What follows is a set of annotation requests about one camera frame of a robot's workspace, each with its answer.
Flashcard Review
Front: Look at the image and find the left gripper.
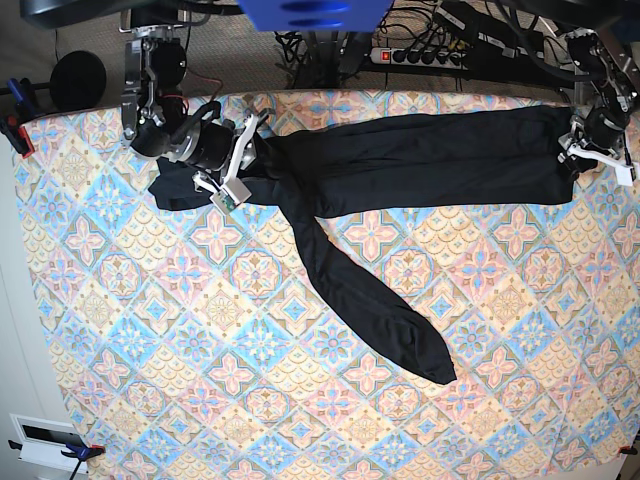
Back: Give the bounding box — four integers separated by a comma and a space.
558, 107, 639, 187

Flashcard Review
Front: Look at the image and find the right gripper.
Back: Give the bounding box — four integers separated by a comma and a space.
169, 102, 273, 214

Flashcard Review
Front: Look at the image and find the black t-shirt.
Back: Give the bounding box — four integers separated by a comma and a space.
147, 104, 581, 386

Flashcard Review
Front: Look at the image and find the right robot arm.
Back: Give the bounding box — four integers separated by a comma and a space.
20, 1, 269, 214

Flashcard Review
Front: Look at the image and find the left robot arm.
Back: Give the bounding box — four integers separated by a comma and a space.
495, 1, 639, 187

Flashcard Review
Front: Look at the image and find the black round stool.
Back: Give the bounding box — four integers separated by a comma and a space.
49, 51, 107, 112

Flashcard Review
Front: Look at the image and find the blue clamp top left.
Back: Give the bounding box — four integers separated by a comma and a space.
0, 77, 50, 109

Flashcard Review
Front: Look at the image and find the blue clamp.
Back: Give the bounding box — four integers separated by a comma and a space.
8, 440, 106, 479
0, 77, 50, 109

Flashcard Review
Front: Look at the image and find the white power strip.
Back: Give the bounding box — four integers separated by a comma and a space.
369, 47, 466, 70

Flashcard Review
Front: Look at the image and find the patterned tablecloth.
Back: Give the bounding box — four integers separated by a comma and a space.
13, 109, 639, 479

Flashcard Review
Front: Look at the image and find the orange clamp bottom right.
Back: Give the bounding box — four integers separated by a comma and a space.
618, 445, 639, 456

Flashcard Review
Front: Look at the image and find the blue clamp bottom left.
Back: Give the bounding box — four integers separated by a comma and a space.
8, 440, 106, 479

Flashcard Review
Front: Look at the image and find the white floor outlet box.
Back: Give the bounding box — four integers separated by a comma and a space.
9, 413, 83, 474

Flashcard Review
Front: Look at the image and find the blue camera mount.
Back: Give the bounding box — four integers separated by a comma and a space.
237, 0, 393, 33

